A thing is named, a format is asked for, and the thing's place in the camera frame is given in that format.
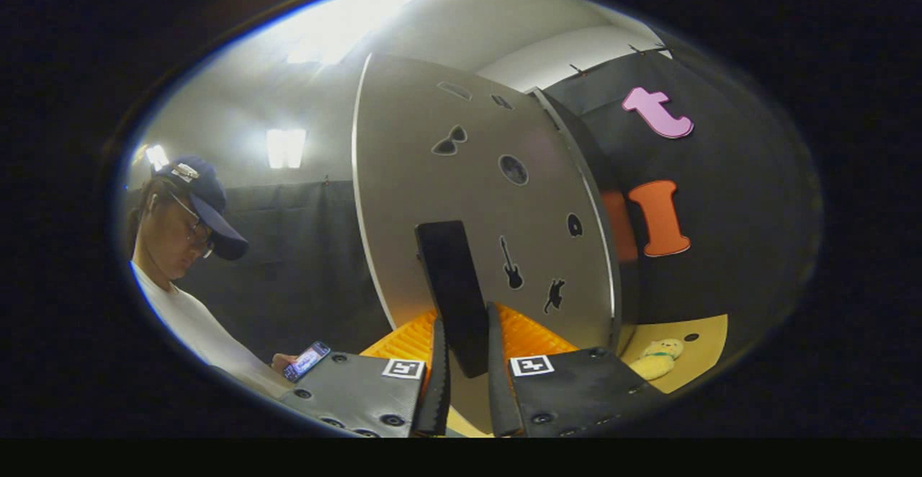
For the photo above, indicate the rectangular ceiling light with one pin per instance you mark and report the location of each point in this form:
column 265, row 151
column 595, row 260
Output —
column 156, row 156
column 286, row 148

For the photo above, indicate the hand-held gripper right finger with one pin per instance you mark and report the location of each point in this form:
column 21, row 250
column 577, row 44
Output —
column 498, row 383

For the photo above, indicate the yellow plush toy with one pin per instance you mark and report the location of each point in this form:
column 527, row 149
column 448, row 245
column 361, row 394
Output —
column 655, row 365

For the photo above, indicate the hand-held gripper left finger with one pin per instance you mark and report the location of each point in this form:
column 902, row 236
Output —
column 441, row 383

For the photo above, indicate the smartphone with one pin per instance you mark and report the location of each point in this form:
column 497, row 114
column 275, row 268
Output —
column 306, row 362

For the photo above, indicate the ceiling light panel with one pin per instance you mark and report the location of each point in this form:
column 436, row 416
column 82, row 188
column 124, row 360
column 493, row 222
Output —
column 338, row 27

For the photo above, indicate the eyeglasses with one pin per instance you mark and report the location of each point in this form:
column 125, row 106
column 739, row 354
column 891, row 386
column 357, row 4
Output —
column 196, row 228

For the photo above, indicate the black backdrop cloth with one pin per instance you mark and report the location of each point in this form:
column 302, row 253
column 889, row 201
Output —
column 735, row 210

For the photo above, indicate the dark blue cap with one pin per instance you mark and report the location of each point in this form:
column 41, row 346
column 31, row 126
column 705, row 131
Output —
column 209, row 192

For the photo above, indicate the grey cabinet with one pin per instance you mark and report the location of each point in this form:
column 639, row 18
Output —
column 598, row 160

